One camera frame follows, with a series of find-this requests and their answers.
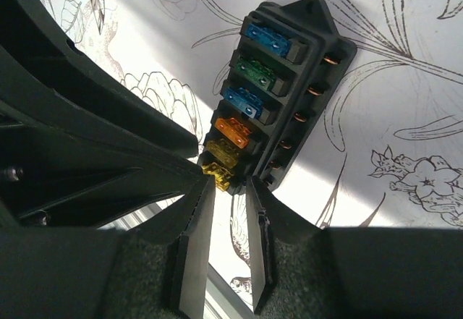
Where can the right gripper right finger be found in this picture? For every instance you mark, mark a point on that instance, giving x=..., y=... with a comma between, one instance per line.
x=301, y=271

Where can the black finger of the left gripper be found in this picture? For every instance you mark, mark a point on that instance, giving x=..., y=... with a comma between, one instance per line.
x=46, y=77
x=64, y=166

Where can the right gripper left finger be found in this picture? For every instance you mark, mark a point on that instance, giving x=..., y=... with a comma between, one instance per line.
x=158, y=269

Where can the small yellow fuse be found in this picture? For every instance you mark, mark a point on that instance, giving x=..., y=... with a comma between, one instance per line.
x=221, y=174
x=223, y=151

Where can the black fuse box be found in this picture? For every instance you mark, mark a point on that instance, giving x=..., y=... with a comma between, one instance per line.
x=288, y=63

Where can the floral patterned table mat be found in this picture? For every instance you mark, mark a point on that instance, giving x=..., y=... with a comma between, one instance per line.
x=388, y=149

